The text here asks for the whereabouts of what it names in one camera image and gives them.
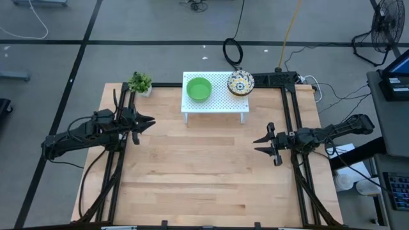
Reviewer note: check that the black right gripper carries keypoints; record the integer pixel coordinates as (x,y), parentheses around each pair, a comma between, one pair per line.
(282,141)

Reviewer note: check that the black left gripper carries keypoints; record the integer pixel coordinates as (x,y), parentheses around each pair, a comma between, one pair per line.
(129,123)

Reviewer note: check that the green mini bowl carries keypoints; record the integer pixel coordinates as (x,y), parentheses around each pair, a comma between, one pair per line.
(198,88)

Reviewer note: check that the yellow floral patterned mini bowl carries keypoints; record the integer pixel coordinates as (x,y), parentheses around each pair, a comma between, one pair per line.
(240,83)

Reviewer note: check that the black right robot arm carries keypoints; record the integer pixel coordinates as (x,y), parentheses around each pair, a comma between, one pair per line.
(338,129)

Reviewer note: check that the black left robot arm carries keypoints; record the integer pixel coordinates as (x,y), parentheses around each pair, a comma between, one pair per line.
(73,142)

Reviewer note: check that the small green potted plant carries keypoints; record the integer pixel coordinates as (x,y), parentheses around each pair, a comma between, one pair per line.
(139,82)

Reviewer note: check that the white perforated shelf riser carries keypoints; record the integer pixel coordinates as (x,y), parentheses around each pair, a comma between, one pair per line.
(220,102)

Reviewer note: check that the white paper sheet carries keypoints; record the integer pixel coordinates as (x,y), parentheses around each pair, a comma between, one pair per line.
(346,150)

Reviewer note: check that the white round container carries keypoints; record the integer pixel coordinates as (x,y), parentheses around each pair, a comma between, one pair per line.
(367,187)
(343,182)

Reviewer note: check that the black desk beam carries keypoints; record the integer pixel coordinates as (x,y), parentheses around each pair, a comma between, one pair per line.
(358,153)

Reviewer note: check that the grey desk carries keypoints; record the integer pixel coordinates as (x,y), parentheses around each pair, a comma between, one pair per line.
(393,127)
(381,166)

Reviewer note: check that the grey table foot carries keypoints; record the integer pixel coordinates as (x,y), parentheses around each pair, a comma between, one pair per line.
(40,2)
(14,76)

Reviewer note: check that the backlit black keyboard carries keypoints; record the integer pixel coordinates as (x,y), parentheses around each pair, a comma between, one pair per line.
(399,191)

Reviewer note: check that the black laptop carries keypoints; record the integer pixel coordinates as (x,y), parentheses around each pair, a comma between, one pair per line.
(396,84)

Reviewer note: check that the black floor fan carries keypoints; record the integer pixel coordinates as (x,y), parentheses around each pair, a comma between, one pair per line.
(388,25)

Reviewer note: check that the black aluminium table frame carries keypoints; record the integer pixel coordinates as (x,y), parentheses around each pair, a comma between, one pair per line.
(166,85)

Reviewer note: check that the black perforated mount plate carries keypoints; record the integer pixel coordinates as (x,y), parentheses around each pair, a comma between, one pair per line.
(274,78)

